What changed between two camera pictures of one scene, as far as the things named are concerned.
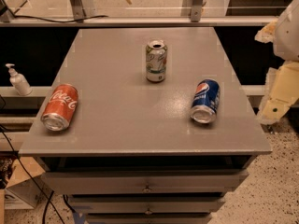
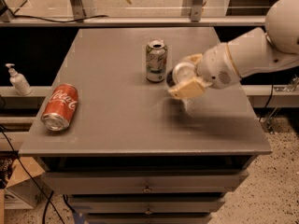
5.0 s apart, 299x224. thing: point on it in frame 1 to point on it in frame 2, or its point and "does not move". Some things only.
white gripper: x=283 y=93 to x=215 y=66
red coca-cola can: x=60 y=107 does not move
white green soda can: x=156 y=53 does not move
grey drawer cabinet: x=146 y=126 does not move
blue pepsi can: x=205 y=101 to x=181 y=73
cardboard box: x=21 y=190 does not move
